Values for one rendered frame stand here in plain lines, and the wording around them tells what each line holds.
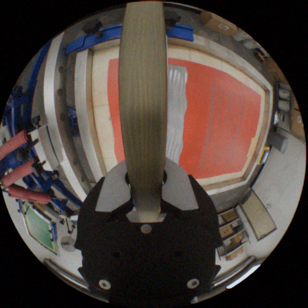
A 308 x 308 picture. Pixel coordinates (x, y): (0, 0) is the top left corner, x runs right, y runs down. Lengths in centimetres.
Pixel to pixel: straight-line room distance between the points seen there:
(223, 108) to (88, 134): 41
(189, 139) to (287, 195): 375
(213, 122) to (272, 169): 363
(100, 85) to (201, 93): 28
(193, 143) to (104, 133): 27
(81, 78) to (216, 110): 39
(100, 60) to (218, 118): 39
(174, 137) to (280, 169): 368
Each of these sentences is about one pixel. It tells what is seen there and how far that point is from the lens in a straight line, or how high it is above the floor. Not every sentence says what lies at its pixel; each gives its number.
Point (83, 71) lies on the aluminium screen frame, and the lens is 30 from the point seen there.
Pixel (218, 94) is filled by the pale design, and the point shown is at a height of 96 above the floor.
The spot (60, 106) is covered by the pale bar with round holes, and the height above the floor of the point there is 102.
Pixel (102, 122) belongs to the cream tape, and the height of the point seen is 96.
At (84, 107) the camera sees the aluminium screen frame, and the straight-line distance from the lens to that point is 28.
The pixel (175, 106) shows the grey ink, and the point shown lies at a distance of 27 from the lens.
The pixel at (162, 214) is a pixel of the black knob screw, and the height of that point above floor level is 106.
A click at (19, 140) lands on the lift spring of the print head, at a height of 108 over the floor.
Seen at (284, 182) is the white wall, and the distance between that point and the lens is 381.
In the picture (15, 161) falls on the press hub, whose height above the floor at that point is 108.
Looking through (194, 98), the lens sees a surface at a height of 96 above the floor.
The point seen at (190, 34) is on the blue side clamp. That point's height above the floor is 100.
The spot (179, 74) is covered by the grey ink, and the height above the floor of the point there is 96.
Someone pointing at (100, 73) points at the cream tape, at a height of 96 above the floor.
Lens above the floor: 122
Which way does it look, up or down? 61 degrees down
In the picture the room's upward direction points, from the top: 174 degrees clockwise
